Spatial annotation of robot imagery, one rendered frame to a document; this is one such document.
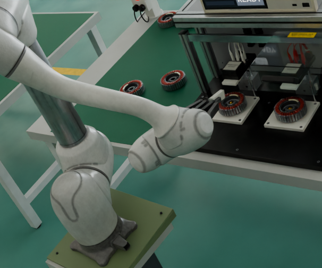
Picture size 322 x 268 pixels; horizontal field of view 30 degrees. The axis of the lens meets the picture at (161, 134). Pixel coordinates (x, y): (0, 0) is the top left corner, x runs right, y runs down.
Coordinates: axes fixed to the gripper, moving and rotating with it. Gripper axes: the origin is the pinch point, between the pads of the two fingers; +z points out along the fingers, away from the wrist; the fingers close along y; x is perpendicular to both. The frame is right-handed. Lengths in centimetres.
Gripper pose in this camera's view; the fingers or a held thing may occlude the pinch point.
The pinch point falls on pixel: (217, 98)
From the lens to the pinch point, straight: 199.2
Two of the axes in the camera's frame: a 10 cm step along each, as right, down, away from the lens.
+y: 7.6, 1.6, -6.3
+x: -2.0, -8.6, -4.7
